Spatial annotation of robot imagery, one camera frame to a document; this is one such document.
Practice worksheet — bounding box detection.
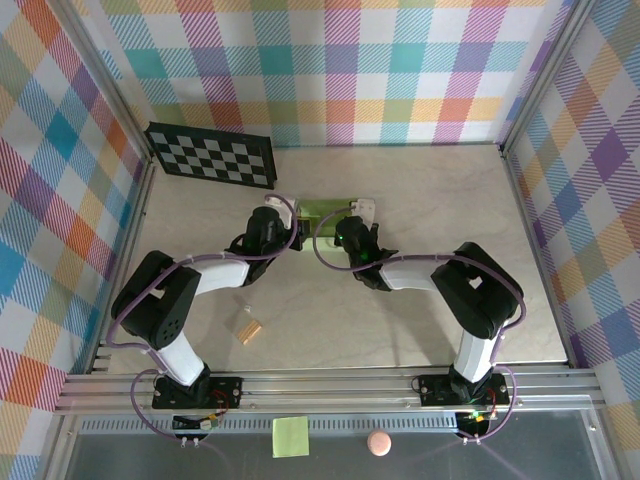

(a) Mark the small wooden block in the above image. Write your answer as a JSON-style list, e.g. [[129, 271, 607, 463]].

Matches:
[[235, 319, 264, 346]]

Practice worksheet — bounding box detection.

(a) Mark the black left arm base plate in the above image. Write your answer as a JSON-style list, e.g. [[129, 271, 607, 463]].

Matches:
[[151, 374, 245, 410]]

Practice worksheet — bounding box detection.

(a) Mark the perforated metal strip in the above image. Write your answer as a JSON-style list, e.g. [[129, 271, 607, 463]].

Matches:
[[78, 418, 460, 435]]

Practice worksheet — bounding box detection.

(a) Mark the black and grey checkerboard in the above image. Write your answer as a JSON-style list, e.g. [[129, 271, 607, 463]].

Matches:
[[144, 121, 279, 191]]

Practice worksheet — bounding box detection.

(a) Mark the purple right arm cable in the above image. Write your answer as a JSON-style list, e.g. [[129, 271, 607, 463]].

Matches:
[[312, 199, 529, 446]]

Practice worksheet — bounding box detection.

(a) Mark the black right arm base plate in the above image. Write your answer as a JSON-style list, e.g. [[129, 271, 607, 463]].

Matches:
[[417, 372, 511, 407]]

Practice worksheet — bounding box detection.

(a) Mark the dark glossy panel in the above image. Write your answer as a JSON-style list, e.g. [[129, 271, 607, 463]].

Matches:
[[62, 409, 604, 480]]

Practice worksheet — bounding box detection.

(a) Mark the aluminium frame post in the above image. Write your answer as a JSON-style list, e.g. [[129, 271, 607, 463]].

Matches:
[[49, 0, 156, 164], [497, 0, 599, 159]]

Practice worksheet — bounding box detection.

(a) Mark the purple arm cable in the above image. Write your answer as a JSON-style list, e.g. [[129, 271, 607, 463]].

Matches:
[[107, 192, 301, 447], [312, 199, 529, 446]]

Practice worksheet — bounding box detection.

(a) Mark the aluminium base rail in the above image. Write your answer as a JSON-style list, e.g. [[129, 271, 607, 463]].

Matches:
[[53, 368, 609, 415]]

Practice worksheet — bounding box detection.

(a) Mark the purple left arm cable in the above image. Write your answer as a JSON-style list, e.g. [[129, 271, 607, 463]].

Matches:
[[107, 192, 301, 447]]

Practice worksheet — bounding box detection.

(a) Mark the green sticky note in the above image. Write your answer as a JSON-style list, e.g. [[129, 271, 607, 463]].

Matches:
[[271, 416, 311, 459]]

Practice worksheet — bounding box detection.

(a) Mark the light green paper box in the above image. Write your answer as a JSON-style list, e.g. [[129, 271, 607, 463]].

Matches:
[[294, 197, 374, 254]]

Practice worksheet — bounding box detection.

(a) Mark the aluminium side rail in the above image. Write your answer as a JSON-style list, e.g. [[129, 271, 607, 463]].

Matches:
[[84, 157, 157, 375], [499, 144, 576, 370]]

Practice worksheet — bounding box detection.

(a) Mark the pink round disc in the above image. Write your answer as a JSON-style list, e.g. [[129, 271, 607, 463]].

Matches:
[[366, 429, 393, 458]]

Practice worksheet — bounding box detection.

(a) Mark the small controller board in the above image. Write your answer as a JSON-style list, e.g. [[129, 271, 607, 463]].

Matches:
[[455, 409, 497, 435], [172, 413, 221, 434]]

